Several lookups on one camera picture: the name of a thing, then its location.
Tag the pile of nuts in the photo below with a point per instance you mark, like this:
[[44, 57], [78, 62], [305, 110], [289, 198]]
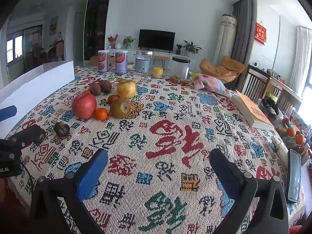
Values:
[[177, 79]]

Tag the small potted plant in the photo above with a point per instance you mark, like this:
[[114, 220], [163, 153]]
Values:
[[179, 48]]

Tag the wall picture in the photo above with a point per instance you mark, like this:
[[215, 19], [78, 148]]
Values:
[[53, 25]]

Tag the red flower plant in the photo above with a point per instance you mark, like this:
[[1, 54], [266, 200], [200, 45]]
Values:
[[112, 39]]

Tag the dark passion fruit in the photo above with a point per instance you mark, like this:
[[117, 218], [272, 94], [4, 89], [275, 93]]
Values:
[[43, 136], [62, 128]]

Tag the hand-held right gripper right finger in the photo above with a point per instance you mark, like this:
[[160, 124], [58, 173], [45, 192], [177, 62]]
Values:
[[225, 175]]

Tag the purple label can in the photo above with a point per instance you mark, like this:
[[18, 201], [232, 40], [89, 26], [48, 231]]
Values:
[[121, 63]]

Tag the green brown pear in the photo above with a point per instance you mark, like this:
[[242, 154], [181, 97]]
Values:
[[120, 108]]

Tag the wooden slat chair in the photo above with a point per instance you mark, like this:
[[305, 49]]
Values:
[[253, 82], [288, 100]]

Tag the orange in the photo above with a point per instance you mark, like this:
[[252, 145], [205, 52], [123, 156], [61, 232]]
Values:
[[290, 131], [300, 139]]

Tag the green potted plant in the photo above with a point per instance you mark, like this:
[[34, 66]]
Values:
[[128, 41]]

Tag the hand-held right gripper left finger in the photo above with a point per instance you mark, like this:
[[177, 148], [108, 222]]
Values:
[[91, 175]]

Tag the red wall hanging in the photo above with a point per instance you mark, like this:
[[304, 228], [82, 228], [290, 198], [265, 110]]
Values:
[[260, 33]]

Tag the wooden stool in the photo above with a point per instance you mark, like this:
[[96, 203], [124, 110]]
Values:
[[161, 59]]

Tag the wooden side desk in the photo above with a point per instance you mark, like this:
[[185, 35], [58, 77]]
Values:
[[280, 81]]

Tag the black smartphone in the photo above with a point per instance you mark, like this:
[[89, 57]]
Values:
[[294, 175]]

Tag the covered standing air conditioner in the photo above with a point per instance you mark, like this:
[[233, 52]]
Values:
[[225, 39]]

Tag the printed woven tablecloth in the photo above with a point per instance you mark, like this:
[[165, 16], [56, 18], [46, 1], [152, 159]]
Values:
[[170, 131]]

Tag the brown cardboard box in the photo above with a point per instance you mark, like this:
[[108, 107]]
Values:
[[96, 60]]

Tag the red label can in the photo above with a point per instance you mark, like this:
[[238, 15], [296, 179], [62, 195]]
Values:
[[103, 62]]

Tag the white sheer curtain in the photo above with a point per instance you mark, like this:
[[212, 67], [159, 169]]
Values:
[[301, 58]]

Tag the white round lamp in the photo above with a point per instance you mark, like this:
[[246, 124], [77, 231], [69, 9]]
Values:
[[118, 45]]

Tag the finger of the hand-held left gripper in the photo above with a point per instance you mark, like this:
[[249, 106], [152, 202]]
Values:
[[30, 133], [7, 113]]

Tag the yellow apple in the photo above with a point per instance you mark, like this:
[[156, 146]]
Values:
[[126, 89]]

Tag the white television cabinet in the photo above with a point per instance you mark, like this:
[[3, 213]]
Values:
[[165, 57]]

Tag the clear jar black lid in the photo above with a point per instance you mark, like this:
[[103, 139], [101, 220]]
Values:
[[180, 68]]

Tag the small reddish brown fruit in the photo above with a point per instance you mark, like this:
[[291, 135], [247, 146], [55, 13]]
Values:
[[112, 99]]

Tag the pink snack bag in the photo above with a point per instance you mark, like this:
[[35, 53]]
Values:
[[212, 84]]

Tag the grey curtain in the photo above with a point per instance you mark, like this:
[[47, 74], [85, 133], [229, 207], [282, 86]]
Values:
[[242, 29]]

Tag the tall dark cabinet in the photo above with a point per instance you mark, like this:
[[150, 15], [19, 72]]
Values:
[[97, 24]]

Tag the large leafy potted plant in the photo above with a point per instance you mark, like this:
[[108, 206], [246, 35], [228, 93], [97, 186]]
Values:
[[192, 46]]

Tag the orange lounge chair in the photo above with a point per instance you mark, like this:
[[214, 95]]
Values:
[[226, 68]]

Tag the clear jar gold lid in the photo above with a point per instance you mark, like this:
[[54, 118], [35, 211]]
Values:
[[143, 63]]

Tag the orange cover book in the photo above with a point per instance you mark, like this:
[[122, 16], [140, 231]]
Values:
[[253, 111]]

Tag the small yellow jar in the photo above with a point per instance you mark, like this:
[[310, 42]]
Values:
[[157, 73]]

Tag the red apple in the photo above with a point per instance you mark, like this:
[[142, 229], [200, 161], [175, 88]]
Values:
[[84, 106]]

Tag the sweet potato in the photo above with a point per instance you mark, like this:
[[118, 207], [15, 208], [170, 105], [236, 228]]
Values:
[[95, 89], [105, 86]]

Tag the black television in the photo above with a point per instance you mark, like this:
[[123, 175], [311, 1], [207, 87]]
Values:
[[157, 39]]

